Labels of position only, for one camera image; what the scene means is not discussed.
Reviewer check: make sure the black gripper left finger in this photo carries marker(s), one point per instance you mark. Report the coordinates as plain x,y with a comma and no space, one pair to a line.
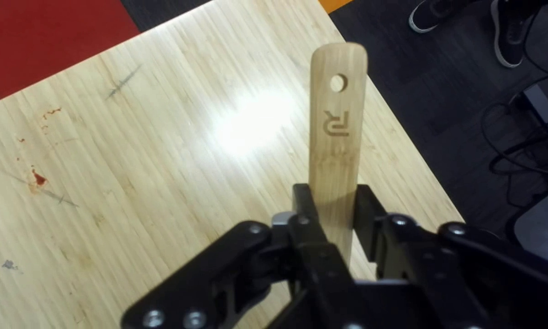
312,267

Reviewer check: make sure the dark sneaker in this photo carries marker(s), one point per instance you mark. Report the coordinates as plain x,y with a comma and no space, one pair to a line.
513,30
436,15

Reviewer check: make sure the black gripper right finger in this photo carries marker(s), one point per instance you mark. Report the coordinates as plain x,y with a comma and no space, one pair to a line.
469,280

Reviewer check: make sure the wooden slotted spatula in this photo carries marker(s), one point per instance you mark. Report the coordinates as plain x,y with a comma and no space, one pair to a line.
339,152

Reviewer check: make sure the grey power strip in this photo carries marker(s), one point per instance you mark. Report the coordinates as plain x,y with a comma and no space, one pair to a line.
546,103

